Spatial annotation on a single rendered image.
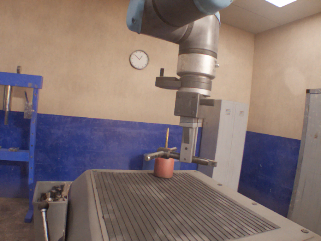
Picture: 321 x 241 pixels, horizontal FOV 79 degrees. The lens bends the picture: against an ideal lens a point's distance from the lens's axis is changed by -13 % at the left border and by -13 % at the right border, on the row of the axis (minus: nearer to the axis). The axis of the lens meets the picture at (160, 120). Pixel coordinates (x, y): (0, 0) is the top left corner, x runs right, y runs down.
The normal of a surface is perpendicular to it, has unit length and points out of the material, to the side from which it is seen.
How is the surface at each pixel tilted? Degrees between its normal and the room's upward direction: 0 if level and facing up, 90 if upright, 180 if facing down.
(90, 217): 37
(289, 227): 0
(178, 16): 165
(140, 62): 90
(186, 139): 120
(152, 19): 140
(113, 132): 90
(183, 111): 90
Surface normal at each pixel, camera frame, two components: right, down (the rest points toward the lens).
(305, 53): -0.93, -0.08
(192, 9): -0.33, 0.94
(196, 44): -0.27, 0.02
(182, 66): -0.77, -0.05
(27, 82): 0.35, 0.07
